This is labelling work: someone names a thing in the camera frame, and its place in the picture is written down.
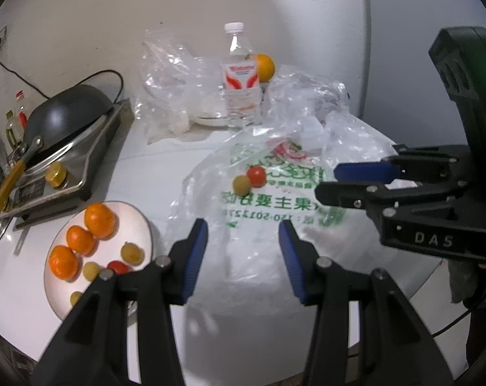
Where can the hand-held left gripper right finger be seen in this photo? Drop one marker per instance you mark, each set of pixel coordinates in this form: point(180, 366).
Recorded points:
point(291, 261)

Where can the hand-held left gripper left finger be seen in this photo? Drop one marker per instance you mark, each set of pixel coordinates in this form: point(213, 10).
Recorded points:
point(196, 261)

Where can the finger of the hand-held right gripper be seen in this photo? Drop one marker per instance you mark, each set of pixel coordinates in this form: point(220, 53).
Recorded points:
point(359, 171)
point(343, 195)

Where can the printed clear plastic bag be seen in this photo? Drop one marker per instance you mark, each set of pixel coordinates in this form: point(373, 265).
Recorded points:
point(267, 209)

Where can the white round plate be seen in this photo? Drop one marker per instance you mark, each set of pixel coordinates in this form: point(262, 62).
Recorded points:
point(140, 229)

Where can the yellow cherry tomato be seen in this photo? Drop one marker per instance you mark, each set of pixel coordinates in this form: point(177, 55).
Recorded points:
point(241, 184)
point(131, 252)
point(76, 297)
point(92, 270)

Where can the red cherry tomato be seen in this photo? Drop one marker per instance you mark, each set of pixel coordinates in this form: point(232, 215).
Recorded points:
point(256, 175)
point(118, 267)

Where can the mandarin orange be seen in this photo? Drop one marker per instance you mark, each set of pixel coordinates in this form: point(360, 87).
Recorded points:
point(81, 240)
point(101, 220)
point(63, 262)

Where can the crumpled clear plastic bag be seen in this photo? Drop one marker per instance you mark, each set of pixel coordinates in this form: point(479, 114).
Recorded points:
point(303, 88)

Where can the clear plastic water bottle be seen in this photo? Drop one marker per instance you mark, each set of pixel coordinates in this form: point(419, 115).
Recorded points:
point(241, 100)

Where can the large orange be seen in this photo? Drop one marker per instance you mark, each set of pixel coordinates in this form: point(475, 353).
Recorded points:
point(266, 68)

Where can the white bowl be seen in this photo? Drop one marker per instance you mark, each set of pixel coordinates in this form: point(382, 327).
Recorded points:
point(206, 119)

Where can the grey cloth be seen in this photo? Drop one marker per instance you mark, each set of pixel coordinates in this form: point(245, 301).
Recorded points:
point(462, 281)

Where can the steel induction cooker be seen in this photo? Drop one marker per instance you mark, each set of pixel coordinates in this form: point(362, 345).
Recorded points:
point(94, 144)

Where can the gold round knob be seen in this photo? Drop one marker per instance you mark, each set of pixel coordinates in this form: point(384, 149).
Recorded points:
point(56, 175)

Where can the large clear plastic bag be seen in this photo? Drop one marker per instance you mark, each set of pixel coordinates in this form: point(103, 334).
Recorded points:
point(166, 68)

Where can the cooking oil bottle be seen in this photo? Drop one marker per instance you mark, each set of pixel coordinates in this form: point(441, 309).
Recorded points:
point(11, 130)

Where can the red label bottle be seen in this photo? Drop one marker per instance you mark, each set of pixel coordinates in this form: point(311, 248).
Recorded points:
point(21, 112)

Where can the white wall outlet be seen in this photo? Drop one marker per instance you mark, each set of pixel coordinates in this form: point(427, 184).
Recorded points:
point(0, 37)

